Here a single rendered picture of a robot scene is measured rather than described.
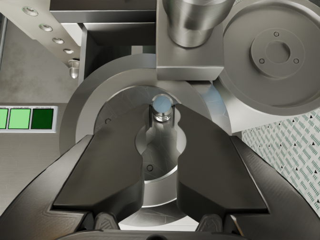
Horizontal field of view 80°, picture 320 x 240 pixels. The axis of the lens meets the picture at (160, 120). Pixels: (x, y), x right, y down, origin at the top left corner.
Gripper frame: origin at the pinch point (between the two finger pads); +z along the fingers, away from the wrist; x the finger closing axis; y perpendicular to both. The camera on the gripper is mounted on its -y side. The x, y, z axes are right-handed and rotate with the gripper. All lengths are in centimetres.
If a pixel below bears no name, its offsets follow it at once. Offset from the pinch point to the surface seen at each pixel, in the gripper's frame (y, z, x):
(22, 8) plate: -5.6, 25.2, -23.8
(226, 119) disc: 2.6, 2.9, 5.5
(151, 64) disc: -1.3, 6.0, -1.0
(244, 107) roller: 2.0, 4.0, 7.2
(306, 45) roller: -2.5, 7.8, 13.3
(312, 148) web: 7.6, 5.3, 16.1
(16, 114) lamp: 18, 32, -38
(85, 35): -3.4, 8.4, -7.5
